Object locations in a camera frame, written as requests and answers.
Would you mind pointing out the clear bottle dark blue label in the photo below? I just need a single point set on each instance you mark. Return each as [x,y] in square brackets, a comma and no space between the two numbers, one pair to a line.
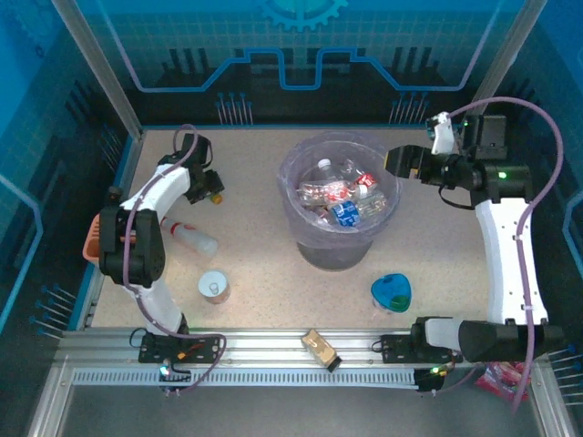
[347,214]

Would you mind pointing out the clear bottle with white cap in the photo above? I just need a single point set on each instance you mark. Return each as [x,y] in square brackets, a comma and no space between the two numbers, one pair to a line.
[325,166]

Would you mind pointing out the clear bottle red white label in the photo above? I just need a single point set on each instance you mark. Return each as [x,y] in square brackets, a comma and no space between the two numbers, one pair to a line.
[325,192]

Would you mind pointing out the grey bin with purple liner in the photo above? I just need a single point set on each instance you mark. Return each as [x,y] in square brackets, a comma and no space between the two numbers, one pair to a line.
[337,248]

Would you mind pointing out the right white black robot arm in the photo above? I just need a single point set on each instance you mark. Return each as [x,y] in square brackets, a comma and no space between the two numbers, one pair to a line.
[510,255]

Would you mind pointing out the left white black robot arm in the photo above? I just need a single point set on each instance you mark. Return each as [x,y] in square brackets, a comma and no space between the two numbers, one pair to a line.
[159,186]

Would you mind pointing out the white bottle with red cap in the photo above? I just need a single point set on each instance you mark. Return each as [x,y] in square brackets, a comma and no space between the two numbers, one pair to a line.
[191,236]

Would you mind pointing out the tin can with pull tab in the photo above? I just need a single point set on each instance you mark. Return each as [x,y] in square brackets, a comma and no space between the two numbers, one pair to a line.
[213,287]

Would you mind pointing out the orange plastic basket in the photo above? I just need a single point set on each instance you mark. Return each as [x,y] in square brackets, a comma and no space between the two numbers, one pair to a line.
[91,241]

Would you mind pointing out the blue plastic bowl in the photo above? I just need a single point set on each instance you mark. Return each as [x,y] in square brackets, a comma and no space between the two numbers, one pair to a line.
[391,293]

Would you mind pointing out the small black controller board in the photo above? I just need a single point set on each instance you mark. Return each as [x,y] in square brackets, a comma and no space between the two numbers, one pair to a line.
[175,378]
[430,380]

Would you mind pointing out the gold bottle with black cap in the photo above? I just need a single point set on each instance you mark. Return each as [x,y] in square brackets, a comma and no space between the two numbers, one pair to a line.
[321,349]

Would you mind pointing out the purple candy bag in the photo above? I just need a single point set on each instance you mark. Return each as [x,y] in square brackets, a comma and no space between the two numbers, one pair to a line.
[498,378]

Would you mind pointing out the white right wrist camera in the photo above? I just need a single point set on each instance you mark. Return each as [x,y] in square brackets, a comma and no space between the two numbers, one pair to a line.
[442,134]

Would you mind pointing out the aluminium frame post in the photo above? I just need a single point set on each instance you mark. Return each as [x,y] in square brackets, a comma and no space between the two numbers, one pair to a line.
[98,68]
[501,68]

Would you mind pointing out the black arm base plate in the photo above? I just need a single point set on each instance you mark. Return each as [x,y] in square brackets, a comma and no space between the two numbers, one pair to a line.
[396,348]
[205,348]

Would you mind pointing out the aluminium front rail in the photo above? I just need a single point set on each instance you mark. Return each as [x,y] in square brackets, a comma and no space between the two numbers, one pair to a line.
[273,346]

